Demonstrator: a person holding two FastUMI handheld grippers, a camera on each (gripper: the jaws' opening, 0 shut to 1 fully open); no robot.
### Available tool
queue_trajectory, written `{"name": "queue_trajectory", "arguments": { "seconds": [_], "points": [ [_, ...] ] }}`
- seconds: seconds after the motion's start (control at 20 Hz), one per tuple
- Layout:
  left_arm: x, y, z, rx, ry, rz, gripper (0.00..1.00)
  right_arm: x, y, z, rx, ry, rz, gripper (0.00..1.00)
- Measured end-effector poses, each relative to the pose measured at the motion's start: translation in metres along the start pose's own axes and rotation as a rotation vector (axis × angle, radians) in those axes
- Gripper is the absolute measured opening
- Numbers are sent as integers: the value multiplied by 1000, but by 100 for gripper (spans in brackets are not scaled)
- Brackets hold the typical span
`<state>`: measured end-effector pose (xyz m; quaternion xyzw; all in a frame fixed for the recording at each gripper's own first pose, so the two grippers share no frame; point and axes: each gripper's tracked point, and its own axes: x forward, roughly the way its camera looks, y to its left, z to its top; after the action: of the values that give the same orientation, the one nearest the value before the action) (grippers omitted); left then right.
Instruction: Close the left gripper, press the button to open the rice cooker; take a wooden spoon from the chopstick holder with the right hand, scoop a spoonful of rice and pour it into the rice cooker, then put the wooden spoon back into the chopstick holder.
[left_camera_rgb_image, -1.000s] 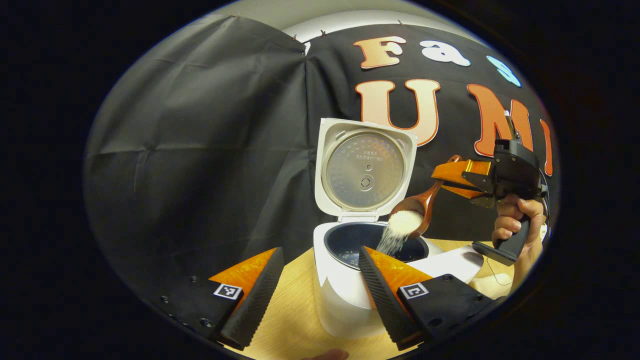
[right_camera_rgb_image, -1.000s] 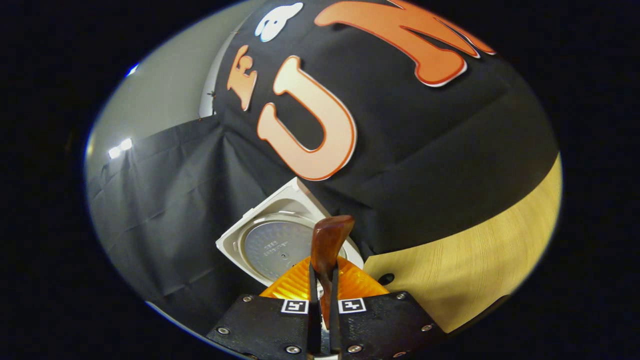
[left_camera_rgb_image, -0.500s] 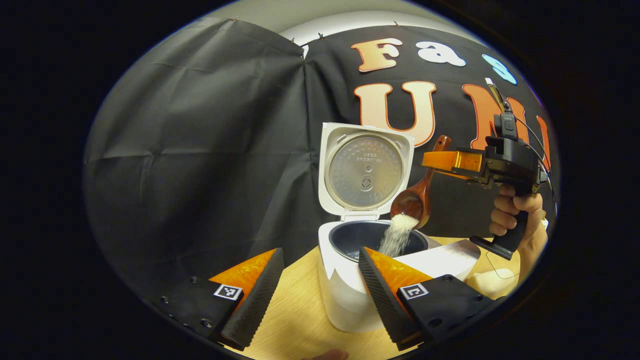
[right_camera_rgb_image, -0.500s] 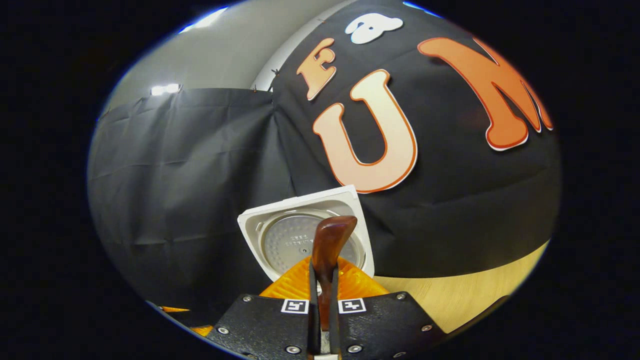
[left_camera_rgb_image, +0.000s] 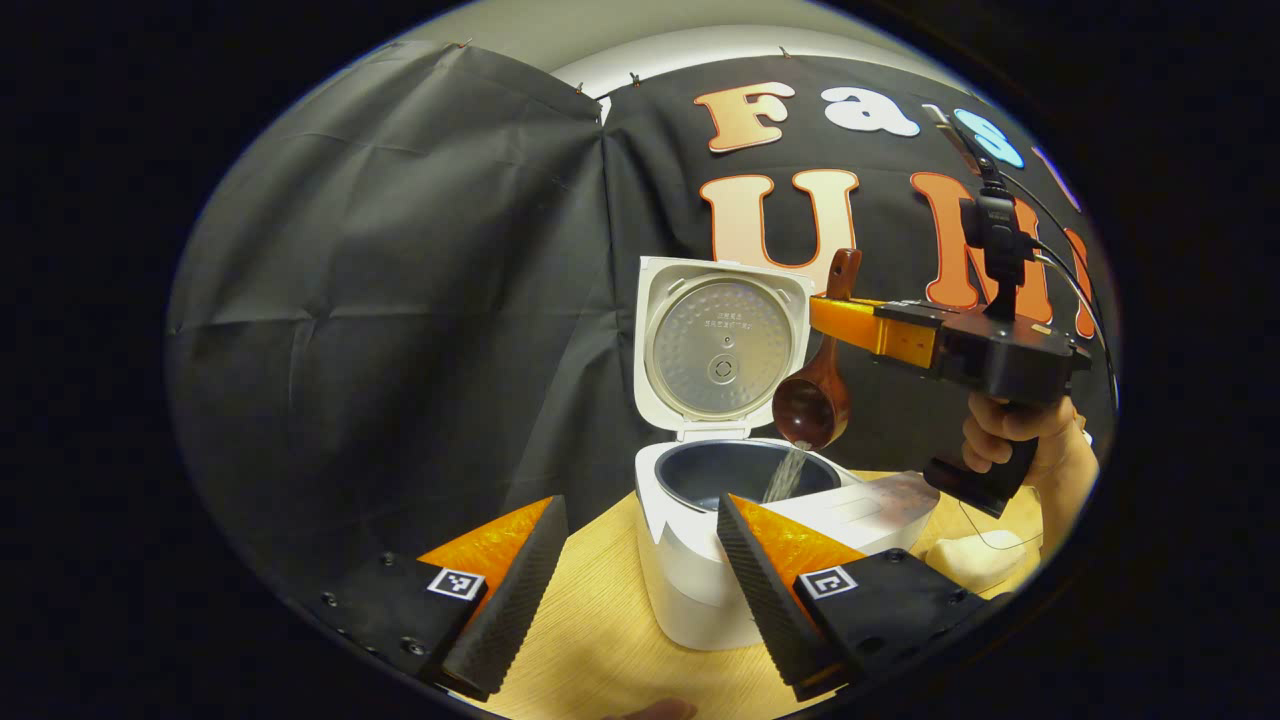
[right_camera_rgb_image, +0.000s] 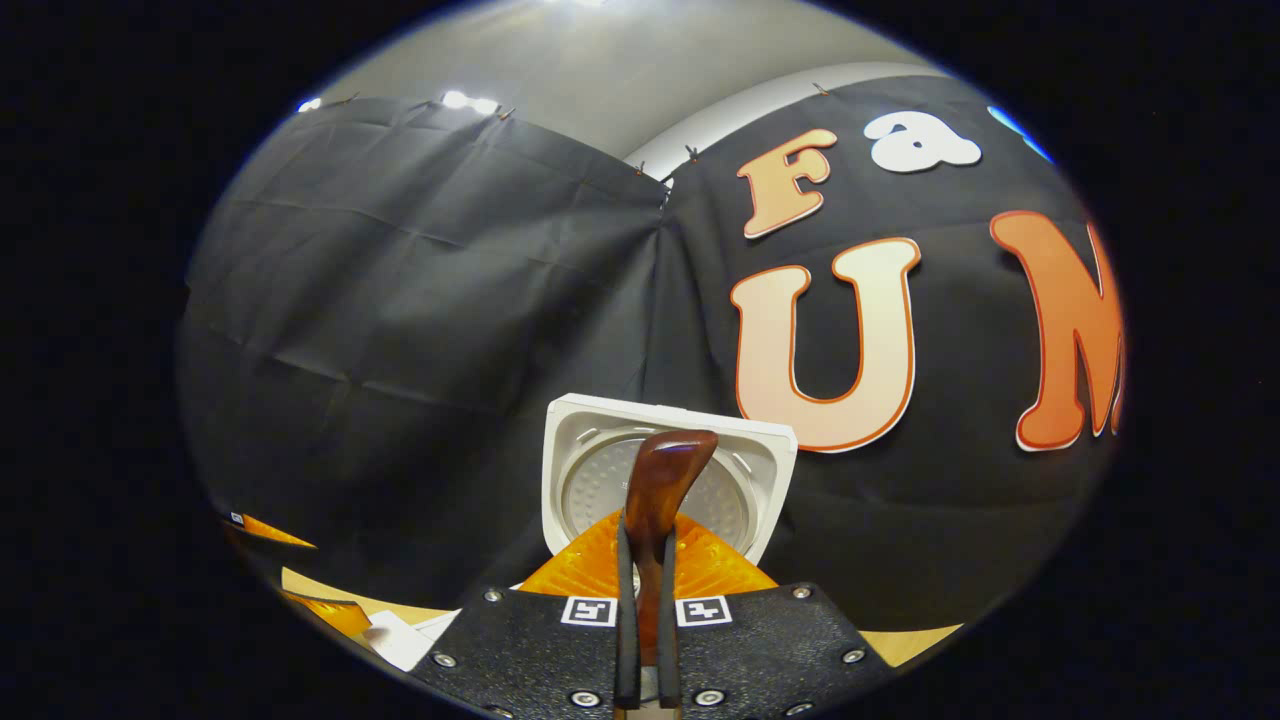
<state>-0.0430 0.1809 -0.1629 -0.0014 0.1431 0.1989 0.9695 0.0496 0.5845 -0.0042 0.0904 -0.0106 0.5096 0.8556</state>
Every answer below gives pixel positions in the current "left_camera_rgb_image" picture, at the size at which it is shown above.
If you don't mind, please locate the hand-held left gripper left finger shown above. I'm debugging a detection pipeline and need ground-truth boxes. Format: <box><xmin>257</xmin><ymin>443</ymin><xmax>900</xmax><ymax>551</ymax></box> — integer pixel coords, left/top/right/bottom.
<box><xmin>305</xmin><ymin>495</ymin><xmax>569</xmax><ymax>703</ymax></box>

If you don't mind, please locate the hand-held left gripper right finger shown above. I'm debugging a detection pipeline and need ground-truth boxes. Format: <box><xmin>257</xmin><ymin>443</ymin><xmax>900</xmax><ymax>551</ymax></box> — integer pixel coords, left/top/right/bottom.
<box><xmin>716</xmin><ymin>492</ymin><xmax>991</xmax><ymax>701</ymax></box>

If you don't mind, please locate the brown wooden spoon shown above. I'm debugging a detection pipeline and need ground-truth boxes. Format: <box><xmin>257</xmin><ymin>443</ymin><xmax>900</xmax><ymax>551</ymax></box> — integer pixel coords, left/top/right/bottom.
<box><xmin>772</xmin><ymin>248</ymin><xmax>863</xmax><ymax>451</ymax></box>

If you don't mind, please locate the small white rice portion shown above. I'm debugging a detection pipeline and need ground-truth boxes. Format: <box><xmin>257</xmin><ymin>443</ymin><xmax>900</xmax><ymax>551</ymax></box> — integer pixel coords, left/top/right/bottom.
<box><xmin>763</xmin><ymin>440</ymin><xmax>813</xmax><ymax>504</ymax></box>

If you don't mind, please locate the white rice cooker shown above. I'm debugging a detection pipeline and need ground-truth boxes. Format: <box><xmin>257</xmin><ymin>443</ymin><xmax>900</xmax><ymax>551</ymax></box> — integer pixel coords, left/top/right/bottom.
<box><xmin>632</xmin><ymin>256</ymin><xmax>941</xmax><ymax>651</ymax></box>

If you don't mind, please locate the clear plastic box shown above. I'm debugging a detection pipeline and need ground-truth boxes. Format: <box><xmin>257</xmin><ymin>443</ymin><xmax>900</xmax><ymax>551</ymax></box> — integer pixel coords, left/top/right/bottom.
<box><xmin>915</xmin><ymin>490</ymin><xmax>1046</xmax><ymax>599</ymax></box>

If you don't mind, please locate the black backdrop cloth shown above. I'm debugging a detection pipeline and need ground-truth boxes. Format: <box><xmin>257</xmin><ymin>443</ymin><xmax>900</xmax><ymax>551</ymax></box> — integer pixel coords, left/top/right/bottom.
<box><xmin>165</xmin><ymin>40</ymin><xmax>1119</xmax><ymax>601</ymax></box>

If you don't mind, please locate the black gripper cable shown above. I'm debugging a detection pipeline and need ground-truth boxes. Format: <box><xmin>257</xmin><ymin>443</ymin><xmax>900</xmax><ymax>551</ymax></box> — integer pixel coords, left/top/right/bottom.
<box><xmin>1005</xmin><ymin>170</ymin><xmax>1119</xmax><ymax>406</ymax></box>

